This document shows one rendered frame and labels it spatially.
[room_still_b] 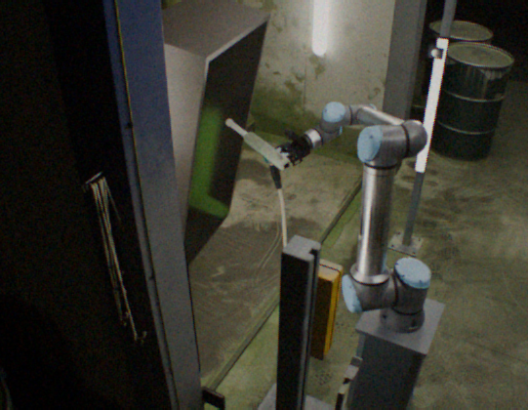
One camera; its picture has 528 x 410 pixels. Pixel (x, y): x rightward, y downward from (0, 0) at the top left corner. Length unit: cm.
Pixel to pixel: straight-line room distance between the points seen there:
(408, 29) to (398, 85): 43
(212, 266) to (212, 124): 98
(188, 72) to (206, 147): 97
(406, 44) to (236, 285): 203
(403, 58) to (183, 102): 224
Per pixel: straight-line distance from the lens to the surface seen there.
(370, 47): 401
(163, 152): 136
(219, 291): 318
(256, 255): 341
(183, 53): 195
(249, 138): 237
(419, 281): 207
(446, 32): 298
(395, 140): 177
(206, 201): 308
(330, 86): 423
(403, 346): 219
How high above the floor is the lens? 229
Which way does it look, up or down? 36 degrees down
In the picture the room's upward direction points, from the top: straight up
